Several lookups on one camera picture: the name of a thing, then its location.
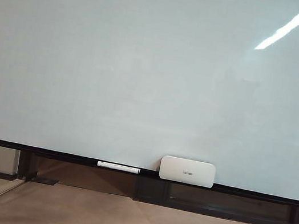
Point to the white marker with black cap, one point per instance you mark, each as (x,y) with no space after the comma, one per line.
(116,166)

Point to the white whiteboard eraser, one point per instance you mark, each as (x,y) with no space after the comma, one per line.
(185,170)

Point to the large white whiteboard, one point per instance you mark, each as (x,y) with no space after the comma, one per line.
(83,91)

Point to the black whiteboard tray ledge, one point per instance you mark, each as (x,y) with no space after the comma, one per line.
(44,151)

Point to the black lower stand frame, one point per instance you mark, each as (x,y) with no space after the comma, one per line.
(150,190)

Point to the black floor base plate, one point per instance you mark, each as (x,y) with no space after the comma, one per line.
(46,180)

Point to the black stand post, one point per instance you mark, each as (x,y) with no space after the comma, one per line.
(24,165)

